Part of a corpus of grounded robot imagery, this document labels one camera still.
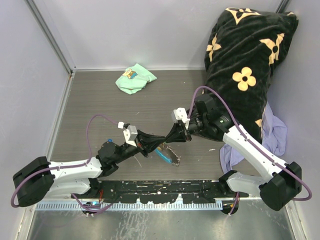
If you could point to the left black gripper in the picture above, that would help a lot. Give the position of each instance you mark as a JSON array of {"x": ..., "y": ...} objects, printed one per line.
[{"x": 143, "y": 140}]

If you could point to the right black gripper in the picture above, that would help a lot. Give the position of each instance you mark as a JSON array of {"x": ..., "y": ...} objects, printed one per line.
[{"x": 178, "y": 134}]

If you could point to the blue handled key ring organizer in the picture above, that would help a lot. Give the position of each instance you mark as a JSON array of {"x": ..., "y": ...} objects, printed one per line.
[{"x": 168, "y": 154}]

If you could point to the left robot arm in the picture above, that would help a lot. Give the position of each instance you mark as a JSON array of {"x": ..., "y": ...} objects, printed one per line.
[{"x": 41, "y": 177}]

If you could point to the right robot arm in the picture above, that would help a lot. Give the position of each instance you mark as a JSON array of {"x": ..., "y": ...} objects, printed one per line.
[{"x": 278, "y": 182}]

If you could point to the mint green cloth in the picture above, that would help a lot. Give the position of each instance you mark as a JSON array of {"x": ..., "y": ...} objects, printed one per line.
[{"x": 134, "y": 79}]

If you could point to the lavender cloth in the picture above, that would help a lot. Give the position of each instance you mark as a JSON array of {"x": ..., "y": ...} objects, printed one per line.
[{"x": 274, "y": 139}]

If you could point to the black floral blanket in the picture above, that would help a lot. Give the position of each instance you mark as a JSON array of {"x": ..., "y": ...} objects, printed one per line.
[{"x": 244, "y": 48}]

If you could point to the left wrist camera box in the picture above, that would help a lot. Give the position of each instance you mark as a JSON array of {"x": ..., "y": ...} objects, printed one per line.
[{"x": 130, "y": 134}]

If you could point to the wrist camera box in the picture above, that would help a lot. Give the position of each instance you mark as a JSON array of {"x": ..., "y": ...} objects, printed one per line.
[
  {"x": 180, "y": 114},
  {"x": 130, "y": 134}
]

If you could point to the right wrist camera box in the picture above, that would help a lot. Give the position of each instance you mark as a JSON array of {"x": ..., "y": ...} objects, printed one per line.
[{"x": 180, "y": 114}]

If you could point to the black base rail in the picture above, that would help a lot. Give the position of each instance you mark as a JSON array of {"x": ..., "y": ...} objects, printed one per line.
[{"x": 157, "y": 191}]

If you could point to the aluminium corner post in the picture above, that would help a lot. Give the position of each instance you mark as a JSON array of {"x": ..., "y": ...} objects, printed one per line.
[{"x": 40, "y": 12}]

